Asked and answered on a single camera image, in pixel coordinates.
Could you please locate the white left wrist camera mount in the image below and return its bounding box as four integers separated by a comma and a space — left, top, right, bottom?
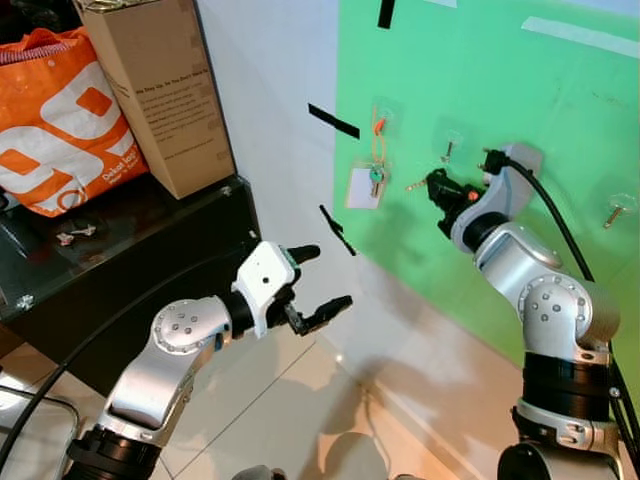
231, 240, 299, 339

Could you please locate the black cabinet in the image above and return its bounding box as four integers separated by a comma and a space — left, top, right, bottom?
0, 175, 263, 397

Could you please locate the brown cardboard box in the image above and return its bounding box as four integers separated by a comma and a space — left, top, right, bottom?
74, 0, 239, 200

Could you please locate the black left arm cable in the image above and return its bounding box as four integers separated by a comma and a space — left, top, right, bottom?
0, 300, 117, 473

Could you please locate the orange key loop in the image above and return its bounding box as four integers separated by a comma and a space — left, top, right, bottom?
371, 117, 389, 167

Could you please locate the silver key bunch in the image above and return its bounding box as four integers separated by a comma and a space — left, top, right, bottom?
57, 221, 99, 247

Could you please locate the orange white shopping bag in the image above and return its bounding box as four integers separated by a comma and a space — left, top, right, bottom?
0, 27, 152, 219

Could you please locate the white key tag card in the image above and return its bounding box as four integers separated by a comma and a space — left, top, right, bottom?
345, 165, 385, 211

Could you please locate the clear adhesive wall hook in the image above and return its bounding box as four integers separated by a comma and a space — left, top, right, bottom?
603, 193, 637, 230
442, 129, 464, 163
371, 98, 397, 137

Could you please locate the long white tape strip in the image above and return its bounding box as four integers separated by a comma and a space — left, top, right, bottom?
519, 15, 640, 59

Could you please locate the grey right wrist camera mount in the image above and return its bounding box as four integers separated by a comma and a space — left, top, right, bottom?
478, 142, 547, 219

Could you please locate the green wall sheet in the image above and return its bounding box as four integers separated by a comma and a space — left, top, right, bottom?
335, 0, 640, 426

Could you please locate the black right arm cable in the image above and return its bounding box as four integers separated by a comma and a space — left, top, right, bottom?
482, 148, 640, 473

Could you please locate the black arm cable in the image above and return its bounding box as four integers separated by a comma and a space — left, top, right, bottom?
482, 148, 640, 473
0, 300, 117, 473

